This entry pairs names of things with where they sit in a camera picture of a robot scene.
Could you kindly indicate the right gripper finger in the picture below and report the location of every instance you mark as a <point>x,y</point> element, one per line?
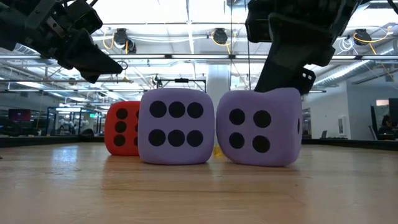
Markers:
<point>306,81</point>
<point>295,49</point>

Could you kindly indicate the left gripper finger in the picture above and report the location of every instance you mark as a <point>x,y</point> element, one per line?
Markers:
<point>89,77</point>
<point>90,59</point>

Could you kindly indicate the purple foam die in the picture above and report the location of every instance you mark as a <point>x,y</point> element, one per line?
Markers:
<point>280,130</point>
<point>146,124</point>

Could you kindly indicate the red foam die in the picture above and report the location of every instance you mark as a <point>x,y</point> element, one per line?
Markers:
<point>113,148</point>

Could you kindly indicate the red lit monitor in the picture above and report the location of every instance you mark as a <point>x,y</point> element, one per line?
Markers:
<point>19,115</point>

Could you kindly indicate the white building column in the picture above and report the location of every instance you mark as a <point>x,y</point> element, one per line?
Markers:
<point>217,77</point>

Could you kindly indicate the black monitor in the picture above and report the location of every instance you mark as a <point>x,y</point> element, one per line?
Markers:
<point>394,107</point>

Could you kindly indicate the person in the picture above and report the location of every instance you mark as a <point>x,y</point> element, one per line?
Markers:
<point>386,126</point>

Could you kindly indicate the small yellow translucent die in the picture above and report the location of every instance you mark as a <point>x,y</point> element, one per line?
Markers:
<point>217,152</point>

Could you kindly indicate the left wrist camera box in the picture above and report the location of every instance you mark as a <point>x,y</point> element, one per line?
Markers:
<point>84,17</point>

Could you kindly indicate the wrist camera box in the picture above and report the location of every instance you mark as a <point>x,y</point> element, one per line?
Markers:
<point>84,17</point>
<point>258,21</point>

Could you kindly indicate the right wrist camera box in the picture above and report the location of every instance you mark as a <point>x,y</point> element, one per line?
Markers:
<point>258,21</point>

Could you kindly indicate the black aluminium table frame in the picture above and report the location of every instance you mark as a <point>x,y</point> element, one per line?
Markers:
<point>46,141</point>

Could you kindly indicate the distant black station frame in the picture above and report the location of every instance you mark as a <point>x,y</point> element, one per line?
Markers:
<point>182,80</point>

